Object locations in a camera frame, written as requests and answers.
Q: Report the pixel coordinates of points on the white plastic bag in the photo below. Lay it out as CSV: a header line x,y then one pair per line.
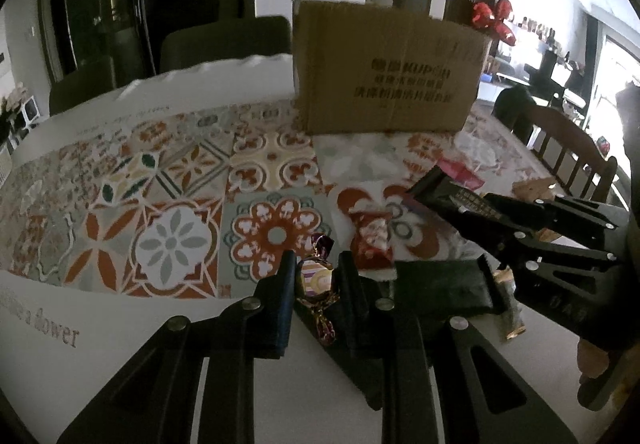
x,y
475,148

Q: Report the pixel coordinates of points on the red white snack packet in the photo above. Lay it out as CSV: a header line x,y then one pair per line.
x,y
372,241

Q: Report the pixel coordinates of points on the black snack packet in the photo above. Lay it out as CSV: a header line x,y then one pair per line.
x,y
450,196

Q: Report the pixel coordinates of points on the gold wrapped snack bar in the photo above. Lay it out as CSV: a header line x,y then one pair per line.
x,y
511,304

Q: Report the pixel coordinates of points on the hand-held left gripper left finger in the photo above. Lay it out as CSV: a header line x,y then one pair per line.
x,y
279,319

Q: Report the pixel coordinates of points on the wooden slatted chair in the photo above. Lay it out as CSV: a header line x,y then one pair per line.
x,y
562,144

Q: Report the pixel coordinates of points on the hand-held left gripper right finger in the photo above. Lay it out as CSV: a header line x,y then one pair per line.
x,y
350,294

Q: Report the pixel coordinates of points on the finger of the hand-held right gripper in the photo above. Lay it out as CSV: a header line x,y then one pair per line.
x,y
550,211
555,260

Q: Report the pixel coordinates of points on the pink snack packet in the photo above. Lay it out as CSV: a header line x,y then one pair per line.
x,y
461,172

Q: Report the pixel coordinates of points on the small dark upholstered chair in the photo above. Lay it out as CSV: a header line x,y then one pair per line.
x,y
82,84

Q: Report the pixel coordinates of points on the red foil balloons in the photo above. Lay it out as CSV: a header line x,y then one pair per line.
x,y
495,16

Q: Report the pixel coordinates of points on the person's right hand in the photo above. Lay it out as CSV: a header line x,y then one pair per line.
x,y
592,359

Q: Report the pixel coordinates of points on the flat black pouch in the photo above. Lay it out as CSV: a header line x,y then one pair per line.
x,y
442,286

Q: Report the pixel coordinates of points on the brown cardboard box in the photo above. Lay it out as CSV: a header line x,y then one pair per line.
x,y
390,69

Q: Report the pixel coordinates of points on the tan biscuit packet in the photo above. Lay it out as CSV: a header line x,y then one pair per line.
x,y
536,189

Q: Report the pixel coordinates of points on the purple gold candy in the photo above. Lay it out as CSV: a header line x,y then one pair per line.
x,y
315,280

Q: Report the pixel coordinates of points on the large dark upholstered chair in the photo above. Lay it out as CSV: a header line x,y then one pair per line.
x,y
225,44

